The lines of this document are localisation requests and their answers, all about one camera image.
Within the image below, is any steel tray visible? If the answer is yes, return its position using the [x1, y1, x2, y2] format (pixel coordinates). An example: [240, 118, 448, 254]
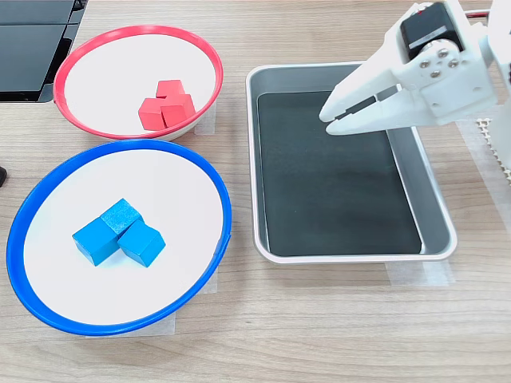
[245, 61, 459, 265]

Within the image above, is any red cube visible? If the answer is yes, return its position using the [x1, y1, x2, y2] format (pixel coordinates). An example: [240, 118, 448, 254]
[160, 93, 196, 128]
[155, 79, 186, 100]
[138, 97, 167, 132]

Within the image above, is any black glossy device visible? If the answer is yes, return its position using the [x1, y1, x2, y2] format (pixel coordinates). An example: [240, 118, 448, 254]
[0, 0, 87, 104]

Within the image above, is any blue rimmed white plate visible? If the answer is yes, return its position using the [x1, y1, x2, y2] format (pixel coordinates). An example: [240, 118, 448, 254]
[6, 138, 233, 337]

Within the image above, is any clear tape strip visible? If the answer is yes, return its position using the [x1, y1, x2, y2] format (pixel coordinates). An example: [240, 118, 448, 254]
[198, 269, 219, 296]
[85, 310, 177, 338]
[194, 101, 219, 136]
[386, 261, 457, 286]

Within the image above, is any black mat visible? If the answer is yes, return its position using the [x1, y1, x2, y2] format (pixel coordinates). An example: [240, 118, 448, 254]
[257, 90, 423, 258]

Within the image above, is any pale perforated plate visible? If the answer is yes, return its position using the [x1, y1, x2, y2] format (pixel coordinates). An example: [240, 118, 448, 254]
[474, 117, 511, 187]

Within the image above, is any red rimmed white plate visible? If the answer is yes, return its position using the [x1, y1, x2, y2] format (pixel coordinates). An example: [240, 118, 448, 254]
[53, 25, 224, 141]

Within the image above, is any blue cube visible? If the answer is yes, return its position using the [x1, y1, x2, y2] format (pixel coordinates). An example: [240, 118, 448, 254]
[117, 219, 167, 268]
[99, 198, 145, 236]
[71, 218, 121, 268]

